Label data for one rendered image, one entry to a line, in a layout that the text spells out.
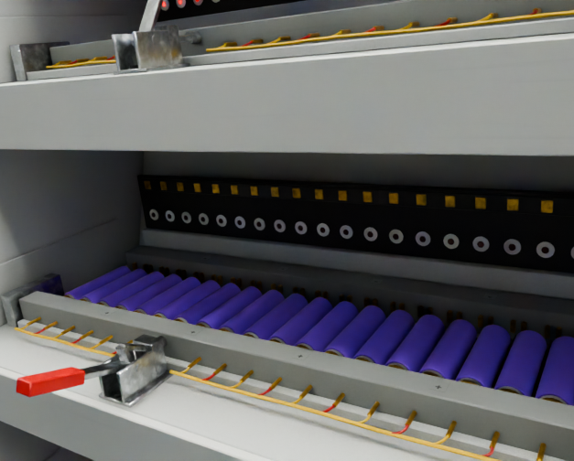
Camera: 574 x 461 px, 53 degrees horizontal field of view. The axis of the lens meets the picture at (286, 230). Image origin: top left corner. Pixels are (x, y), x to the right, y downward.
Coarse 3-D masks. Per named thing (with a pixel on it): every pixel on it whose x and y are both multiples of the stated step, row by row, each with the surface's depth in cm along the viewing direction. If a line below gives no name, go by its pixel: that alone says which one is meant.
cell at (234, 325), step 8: (264, 296) 43; (272, 296) 43; (280, 296) 44; (256, 304) 42; (264, 304) 42; (272, 304) 43; (240, 312) 41; (248, 312) 41; (256, 312) 41; (264, 312) 42; (232, 320) 40; (240, 320) 40; (248, 320) 40; (256, 320) 41; (232, 328) 39; (240, 328) 39
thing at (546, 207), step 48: (144, 192) 55; (192, 192) 52; (240, 192) 49; (288, 192) 46; (336, 192) 44; (384, 192) 42; (432, 192) 40; (480, 192) 39; (528, 192) 37; (288, 240) 48; (336, 240) 46; (384, 240) 43; (432, 240) 41; (528, 240) 38
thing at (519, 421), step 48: (96, 336) 42; (192, 336) 37; (240, 336) 37; (240, 384) 34; (288, 384) 34; (336, 384) 32; (384, 384) 30; (432, 384) 30; (384, 432) 29; (480, 432) 28; (528, 432) 27
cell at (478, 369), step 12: (480, 336) 35; (492, 336) 35; (504, 336) 35; (480, 348) 33; (492, 348) 33; (504, 348) 34; (468, 360) 33; (480, 360) 32; (492, 360) 32; (468, 372) 31; (480, 372) 31; (492, 372) 32; (480, 384) 31; (492, 384) 32
